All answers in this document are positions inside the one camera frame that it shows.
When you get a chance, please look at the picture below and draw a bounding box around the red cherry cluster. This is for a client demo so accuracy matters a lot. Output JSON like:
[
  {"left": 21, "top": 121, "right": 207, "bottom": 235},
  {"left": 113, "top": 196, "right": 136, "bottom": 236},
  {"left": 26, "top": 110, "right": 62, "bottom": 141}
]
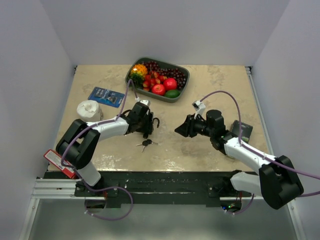
[{"left": 142, "top": 70, "right": 167, "bottom": 92}]

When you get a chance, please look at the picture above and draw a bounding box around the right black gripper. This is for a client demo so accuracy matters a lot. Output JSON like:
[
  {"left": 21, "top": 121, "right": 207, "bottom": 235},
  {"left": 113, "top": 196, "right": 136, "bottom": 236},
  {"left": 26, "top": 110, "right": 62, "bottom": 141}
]
[{"left": 174, "top": 113, "right": 214, "bottom": 138}]

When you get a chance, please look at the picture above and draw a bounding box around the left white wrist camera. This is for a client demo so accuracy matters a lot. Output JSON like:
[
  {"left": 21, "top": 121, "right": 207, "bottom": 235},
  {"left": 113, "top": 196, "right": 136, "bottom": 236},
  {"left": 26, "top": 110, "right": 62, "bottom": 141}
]
[{"left": 135, "top": 97, "right": 151, "bottom": 108}]

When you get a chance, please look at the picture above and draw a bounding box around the purple cable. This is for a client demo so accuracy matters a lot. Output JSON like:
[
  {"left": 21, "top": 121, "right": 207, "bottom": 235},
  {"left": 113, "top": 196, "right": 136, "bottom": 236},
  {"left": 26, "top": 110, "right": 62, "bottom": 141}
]
[
  {"left": 60, "top": 79, "right": 141, "bottom": 221},
  {"left": 199, "top": 90, "right": 320, "bottom": 216}
]

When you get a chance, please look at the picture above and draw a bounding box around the black headed key bunch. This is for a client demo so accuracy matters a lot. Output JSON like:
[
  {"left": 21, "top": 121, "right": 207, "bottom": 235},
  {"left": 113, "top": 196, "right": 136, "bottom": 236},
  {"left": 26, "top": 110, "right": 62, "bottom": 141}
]
[{"left": 136, "top": 139, "right": 158, "bottom": 153}]

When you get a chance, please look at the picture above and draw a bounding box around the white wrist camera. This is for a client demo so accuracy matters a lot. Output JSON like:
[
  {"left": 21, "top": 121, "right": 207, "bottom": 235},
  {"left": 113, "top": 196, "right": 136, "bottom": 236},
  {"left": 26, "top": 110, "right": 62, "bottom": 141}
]
[
  {"left": 192, "top": 100, "right": 206, "bottom": 119},
  {"left": 135, "top": 97, "right": 151, "bottom": 108}
]

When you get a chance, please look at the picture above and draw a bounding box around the red apple front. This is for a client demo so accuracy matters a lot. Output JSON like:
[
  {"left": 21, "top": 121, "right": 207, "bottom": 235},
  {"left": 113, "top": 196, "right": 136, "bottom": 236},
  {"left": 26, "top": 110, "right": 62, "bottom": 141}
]
[{"left": 151, "top": 84, "right": 166, "bottom": 96}]

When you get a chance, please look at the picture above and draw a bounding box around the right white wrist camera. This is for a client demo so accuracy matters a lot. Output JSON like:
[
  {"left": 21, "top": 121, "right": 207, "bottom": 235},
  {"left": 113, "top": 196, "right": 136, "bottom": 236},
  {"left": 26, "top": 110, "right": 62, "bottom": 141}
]
[{"left": 192, "top": 100, "right": 206, "bottom": 119}]

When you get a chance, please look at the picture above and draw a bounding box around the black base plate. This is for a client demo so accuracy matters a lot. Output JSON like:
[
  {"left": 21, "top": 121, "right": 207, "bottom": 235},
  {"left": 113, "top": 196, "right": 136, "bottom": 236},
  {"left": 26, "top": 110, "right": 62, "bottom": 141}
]
[{"left": 43, "top": 170, "right": 261, "bottom": 209}]

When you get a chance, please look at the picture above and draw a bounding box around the dark grape bunch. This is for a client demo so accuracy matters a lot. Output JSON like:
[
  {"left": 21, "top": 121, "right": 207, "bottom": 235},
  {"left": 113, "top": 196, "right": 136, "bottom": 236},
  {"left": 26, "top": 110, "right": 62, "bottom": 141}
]
[{"left": 142, "top": 61, "right": 187, "bottom": 90}]

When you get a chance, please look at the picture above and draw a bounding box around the grey fruit tray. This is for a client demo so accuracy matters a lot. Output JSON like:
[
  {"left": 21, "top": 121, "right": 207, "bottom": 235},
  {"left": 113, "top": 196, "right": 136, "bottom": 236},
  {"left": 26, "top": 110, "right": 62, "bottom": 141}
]
[{"left": 125, "top": 57, "right": 190, "bottom": 103}]

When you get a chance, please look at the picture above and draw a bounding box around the red apple back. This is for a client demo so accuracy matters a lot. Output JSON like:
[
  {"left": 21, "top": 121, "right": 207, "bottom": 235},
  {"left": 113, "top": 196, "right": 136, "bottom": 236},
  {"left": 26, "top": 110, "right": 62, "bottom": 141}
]
[{"left": 163, "top": 78, "right": 178, "bottom": 91}]

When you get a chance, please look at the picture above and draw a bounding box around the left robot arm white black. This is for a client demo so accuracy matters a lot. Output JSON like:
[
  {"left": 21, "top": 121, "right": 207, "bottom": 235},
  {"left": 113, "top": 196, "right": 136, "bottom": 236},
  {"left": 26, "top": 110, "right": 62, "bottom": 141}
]
[{"left": 55, "top": 100, "right": 154, "bottom": 196}]

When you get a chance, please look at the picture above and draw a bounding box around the aluminium frame rail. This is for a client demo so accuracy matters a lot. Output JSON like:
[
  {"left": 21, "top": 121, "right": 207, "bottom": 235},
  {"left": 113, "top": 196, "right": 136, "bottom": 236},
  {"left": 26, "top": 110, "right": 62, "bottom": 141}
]
[{"left": 244, "top": 66, "right": 274, "bottom": 155}]

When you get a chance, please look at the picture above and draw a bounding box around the red box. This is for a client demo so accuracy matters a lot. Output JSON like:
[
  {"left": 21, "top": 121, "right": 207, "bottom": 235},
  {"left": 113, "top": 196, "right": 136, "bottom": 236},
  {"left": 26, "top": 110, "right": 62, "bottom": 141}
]
[{"left": 43, "top": 149, "right": 76, "bottom": 179}]

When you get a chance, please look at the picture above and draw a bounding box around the white paper roll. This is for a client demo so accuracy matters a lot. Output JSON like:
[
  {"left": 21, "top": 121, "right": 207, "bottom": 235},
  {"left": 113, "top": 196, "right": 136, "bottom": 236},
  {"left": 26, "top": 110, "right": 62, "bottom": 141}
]
[{"left": 76, "top": 100, "right": 104, "bottom": 122}]

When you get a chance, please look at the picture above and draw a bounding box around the green black box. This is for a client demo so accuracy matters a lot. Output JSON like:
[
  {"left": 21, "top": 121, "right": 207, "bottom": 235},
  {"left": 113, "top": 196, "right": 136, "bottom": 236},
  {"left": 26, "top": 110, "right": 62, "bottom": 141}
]
[{"left": 230, "top": 120, "right": 253, "bottom": 144}]

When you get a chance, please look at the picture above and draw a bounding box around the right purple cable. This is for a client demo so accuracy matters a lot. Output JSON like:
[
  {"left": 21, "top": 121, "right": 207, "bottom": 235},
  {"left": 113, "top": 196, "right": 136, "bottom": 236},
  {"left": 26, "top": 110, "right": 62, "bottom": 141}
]
[{"left": 199, "top": 90, "right": 320, "bottom": 216}]

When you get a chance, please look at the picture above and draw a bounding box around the black padlock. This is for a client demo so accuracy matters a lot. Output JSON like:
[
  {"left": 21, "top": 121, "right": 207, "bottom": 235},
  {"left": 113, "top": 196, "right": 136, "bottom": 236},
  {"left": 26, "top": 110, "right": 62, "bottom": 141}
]
[{"left": 143, "top": 116, "right": 161, "bottom": 140}]

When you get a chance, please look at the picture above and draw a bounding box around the blue card package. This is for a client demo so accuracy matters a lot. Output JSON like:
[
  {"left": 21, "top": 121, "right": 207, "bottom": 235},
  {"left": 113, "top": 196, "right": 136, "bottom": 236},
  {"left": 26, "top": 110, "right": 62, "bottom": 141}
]
[{"left": 87, "top": 87, "right": 125, "bottom": 108}]

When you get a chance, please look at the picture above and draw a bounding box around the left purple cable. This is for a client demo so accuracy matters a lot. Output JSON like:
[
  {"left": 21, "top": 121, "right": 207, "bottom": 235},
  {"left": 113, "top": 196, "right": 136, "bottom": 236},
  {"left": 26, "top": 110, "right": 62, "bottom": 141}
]
[{"left": 60, "top": 79, "right": 141, "bottom": 221}]

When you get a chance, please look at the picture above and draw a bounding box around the red apple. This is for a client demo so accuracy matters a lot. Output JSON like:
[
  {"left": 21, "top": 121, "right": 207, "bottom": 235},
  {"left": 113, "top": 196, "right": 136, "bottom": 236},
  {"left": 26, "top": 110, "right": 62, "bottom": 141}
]
[
  {"left": 151, "top": 84, "right": 166, "bottom": 96},
  {"left": 163, "top": 78, "right": 178, "bottom": 91}
]

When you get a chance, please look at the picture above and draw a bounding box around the green avocado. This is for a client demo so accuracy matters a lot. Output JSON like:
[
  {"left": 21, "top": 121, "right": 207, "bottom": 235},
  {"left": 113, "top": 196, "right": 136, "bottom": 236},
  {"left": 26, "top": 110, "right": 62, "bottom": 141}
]
[{"left": 164, "top": 89, "right": 180, "bottom": 99}]

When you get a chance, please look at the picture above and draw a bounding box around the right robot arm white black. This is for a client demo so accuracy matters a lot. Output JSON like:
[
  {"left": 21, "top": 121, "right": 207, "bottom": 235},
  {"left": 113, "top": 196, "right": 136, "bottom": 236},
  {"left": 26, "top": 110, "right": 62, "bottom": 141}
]
[{"left": 174, "top": 110, "right": 304, "bottom": 210}]

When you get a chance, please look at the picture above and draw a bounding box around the orange pineapple toy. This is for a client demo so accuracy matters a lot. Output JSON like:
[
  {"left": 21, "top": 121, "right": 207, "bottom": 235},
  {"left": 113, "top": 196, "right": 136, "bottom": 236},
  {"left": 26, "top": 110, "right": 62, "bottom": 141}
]
[{"left": 127, "top": 64, "right": 148, "bottom": 88}]

